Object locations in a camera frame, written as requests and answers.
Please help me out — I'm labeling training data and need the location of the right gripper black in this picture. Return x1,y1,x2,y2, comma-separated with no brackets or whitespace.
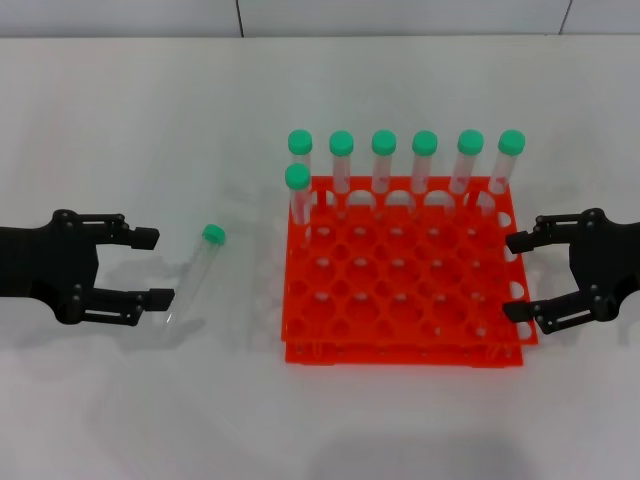
502,208,640,336

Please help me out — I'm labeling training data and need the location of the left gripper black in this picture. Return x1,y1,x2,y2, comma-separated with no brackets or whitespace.
0,209,176,328

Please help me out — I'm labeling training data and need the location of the green-capped clear test tube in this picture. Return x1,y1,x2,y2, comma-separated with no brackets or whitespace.
370,128,398,221
447,128,486,217
162,223,227,337
411,129,440,217
481,128,528,222
283,162,314,242
328,130,356,221
286,128,317,201

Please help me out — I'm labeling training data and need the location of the orange test tube rack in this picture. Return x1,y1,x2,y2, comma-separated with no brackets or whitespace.
279,174,542,369

